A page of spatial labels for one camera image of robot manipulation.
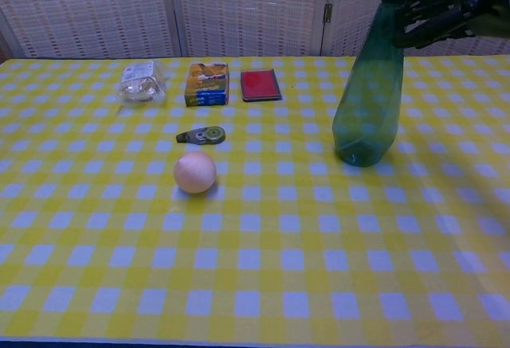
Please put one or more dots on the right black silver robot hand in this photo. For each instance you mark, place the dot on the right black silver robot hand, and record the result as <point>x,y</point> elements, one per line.
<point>490,9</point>

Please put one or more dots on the green spray bottle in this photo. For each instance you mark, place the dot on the green spray bottle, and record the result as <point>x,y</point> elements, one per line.
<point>368,105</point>

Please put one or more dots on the woven folding screen panel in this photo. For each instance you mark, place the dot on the woven folding screen panel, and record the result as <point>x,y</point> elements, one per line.
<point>490,47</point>
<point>251,9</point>
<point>350,13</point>
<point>87,9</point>

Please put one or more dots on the brass screen hinge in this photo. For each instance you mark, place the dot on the brass screen hinge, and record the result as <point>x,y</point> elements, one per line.
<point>327,12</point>

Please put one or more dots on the red stamp pad case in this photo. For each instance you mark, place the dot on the red stamp pad case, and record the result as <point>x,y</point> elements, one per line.
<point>260,84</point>

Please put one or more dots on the orange blue carton box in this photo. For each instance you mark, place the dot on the orange blue carton box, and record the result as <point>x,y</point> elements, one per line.
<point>207,85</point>

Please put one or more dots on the green correction tape dispenser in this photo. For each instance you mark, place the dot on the green correction tape dispenser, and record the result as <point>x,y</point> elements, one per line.
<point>203,135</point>

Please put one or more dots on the yellow white checked tablecloth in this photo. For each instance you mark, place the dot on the yellow white checked tablecloth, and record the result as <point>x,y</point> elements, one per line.
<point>279,244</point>

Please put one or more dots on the peach coloured ball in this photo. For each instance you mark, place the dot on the peach coloured ball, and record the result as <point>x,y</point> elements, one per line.
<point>195,173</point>

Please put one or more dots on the clear snack bag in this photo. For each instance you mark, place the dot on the clear snack bag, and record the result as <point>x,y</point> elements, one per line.
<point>141,83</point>

